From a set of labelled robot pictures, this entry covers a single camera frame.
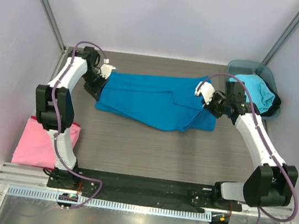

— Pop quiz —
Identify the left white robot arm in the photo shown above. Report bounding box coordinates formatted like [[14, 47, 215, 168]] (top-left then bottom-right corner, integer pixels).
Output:
[[35, 41, 115, 190]]

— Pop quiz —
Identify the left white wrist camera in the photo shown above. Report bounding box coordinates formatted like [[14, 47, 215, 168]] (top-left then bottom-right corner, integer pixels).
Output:
[[100, 58, 116, 79]]

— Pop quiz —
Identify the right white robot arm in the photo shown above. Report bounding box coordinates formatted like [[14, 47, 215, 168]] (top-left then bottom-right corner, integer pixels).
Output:
[[195, 80, 298, 209]]

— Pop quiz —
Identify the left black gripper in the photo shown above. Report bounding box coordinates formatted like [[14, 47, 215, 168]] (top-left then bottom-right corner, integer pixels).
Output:
[[78, 69, 110, 103]]

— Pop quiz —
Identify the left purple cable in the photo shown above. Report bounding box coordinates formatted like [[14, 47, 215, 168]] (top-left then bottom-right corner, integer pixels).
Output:
[[36, 38, 123, 213]]

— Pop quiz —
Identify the slotted white cable duct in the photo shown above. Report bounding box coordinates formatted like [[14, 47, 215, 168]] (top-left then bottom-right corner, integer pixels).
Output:
[[7, 185, 212, 222]]

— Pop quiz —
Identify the right aluminium corner post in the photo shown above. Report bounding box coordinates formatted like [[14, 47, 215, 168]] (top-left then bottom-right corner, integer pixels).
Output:
[[262, 10, 299, 66]]

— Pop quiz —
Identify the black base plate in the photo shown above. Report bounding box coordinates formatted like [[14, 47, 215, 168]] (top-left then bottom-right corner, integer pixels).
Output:
[[48, 168, 242, 212]]

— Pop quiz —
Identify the aluminium corner post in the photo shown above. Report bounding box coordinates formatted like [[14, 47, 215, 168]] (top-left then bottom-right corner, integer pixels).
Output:
[[40, 0, 66, 52], [262, 10, 299, 66]]

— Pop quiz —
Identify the pink folded t shirt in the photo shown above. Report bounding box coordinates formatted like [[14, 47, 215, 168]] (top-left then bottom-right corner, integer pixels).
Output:
[[10, 114, 83, 173]]

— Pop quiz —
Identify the aluminium front rail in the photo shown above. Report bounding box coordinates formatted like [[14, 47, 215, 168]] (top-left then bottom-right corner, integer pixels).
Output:
[[0, 162, 293, 218]]

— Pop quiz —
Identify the blue translucent plastic bin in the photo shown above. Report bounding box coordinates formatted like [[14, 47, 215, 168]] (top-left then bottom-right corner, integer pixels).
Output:
[[227, 60, 280, 120]]

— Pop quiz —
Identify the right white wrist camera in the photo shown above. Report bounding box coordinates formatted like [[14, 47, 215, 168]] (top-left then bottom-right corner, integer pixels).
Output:
[[194, 82, 216, 105]]

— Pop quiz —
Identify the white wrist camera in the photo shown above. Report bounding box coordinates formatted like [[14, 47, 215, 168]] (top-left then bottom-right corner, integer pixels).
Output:
[[194, 82, 216, 105], [100, 58, 116, 79]]

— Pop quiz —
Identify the black t shirt in bin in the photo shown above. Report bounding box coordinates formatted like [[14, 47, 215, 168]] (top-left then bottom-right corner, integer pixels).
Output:
[[260, 81, 282, 118]]

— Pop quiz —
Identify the left aluminium corner post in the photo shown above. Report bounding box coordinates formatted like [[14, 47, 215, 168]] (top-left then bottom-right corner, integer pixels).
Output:
[[40, 0, 66, 52]]

